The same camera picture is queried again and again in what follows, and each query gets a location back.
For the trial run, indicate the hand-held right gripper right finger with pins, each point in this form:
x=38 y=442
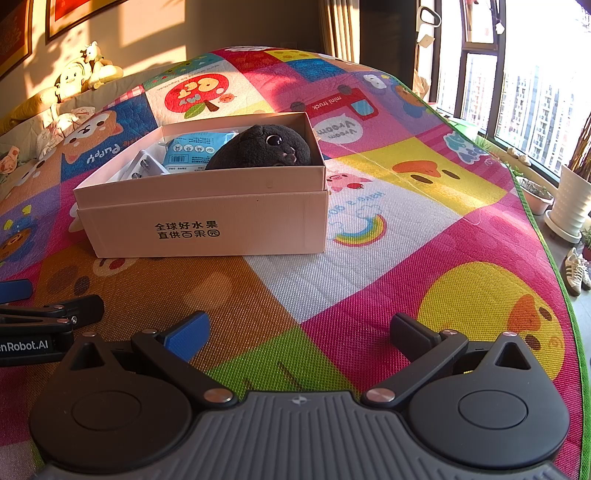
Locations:
x=408 y=332

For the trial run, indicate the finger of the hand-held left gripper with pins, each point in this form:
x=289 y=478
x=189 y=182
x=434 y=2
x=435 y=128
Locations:
x=14 y=290
x=69 y=309

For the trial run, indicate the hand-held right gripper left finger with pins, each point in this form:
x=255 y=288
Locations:
x=187 y=334

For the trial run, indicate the white cardboard box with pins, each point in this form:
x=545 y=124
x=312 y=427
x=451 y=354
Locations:
x=207 y=203

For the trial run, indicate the blue snack packet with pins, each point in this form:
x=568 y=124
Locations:
x=194 y=150

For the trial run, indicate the black plush toy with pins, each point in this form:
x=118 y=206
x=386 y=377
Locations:
x=249 y=147

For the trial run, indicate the colourful cartoon play mat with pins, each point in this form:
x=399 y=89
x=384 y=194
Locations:
x=415 y=254

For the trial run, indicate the small pink patterned cloth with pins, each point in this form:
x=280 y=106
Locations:
x=9 y=159

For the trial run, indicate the beige sofa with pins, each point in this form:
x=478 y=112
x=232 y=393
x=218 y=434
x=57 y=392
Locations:
x=18 y=138

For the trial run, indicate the clear plastic packet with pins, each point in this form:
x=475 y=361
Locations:
x=147 y=166

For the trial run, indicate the crumpled white patterned cloth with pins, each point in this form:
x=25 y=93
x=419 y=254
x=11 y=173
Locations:
x=60 y=129

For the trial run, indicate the beige shoe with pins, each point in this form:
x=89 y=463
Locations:
x=586 y=274
x=572 y=272

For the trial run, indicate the yellow pillow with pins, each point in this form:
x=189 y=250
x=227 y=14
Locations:
x=27 y=108

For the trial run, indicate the rectangular terracotta planter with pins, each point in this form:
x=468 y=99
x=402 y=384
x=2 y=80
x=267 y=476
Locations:
x=535 y=198

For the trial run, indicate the white plant pot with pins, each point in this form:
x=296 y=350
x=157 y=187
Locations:
x=570 y=203

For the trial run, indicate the white and yellow plush toy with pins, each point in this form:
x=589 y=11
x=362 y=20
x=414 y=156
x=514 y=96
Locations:
x=71 y=81

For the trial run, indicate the beige bear plush toy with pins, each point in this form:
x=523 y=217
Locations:
x=99 y=67

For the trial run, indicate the dry twig plant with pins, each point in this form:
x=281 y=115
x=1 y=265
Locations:
x=581 y=147

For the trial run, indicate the dark red framed picture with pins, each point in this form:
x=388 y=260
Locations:
x=14 y=32

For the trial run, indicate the large window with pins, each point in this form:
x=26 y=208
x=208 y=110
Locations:
x=531 y=83

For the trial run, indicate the red framed picture gold character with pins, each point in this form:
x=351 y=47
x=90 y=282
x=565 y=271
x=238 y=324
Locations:
x=78 y=16

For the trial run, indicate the striped window curtain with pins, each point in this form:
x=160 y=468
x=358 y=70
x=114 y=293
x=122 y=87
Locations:
x=341 y=27

